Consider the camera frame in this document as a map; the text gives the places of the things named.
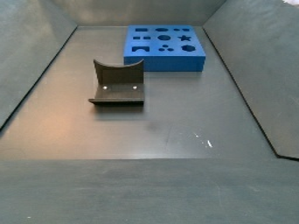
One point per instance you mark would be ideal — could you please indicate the black curved holder stand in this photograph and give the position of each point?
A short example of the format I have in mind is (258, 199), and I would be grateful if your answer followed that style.
(120, 84)

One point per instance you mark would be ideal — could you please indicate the blue foam shape-sorter block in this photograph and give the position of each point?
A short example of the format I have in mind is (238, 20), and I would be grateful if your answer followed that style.
(167, 47)

